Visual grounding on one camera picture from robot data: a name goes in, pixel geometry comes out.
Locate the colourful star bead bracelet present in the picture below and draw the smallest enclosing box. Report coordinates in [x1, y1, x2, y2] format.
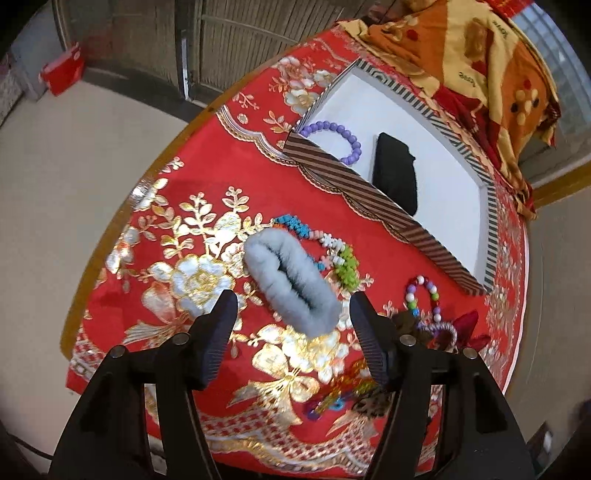
[270, 213, 362, 292]

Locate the amber heart bead bracelet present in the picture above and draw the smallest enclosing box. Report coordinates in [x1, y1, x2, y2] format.
[303, 359, 385, 422]

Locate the dark red bow clip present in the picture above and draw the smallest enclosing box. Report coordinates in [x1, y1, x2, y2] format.
[439, 310, 491, 352]

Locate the red floral tablecloth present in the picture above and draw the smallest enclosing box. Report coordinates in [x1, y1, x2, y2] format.
[66, 28, 526, 478]

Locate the orange red patterned blanket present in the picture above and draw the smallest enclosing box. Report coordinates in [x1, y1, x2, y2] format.
[339, 0, 561, 220]

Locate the silver glitter hair tie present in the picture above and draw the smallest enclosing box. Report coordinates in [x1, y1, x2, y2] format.
[417, 321, 459, 351]

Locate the striped white tray box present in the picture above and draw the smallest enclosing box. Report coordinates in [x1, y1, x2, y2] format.
[283, 59, 498, 295]

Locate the black cloth headband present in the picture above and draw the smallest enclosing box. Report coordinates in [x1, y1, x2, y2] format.
[372, 132, 418, 216]

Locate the multicolour round bead bracelet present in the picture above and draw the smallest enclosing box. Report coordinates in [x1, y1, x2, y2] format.
[403, 275, 444, 324]

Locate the red bag on floor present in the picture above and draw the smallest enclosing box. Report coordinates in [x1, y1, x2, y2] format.
[39, 42, 85, 96]

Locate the grey fluffy scrunchie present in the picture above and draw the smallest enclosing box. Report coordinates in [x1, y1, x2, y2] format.
[243, 228, 342, 338]

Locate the purple bead bracelet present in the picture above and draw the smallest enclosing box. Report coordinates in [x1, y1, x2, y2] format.
[298, 120, 364, 167]

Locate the black scrunchie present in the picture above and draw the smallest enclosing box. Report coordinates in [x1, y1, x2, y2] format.
[391, 310, 421, 339]

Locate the leopard print bow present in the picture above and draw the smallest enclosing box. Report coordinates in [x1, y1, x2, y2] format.
[352, 388, 393, 419]

